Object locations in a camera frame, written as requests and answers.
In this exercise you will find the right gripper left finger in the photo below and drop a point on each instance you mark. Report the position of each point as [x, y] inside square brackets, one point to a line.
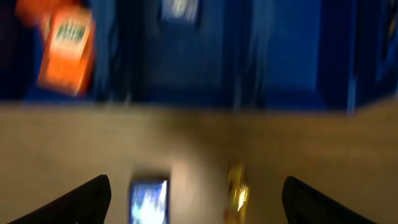
[84, 205]

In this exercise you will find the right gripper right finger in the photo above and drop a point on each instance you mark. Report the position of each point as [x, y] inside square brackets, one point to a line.
[311, 208]

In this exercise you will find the blue candy pack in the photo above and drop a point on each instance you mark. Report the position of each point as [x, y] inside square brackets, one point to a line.
[179, 9]
[149, 202]

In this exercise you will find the gold candy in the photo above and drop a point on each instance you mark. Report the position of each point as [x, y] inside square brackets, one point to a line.
[238, 193]

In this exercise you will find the orange candy box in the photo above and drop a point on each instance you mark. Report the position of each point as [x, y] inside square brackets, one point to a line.
[66, 62]
[34, 11]

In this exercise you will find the blue tray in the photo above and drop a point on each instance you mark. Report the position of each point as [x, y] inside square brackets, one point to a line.
[289, 46]

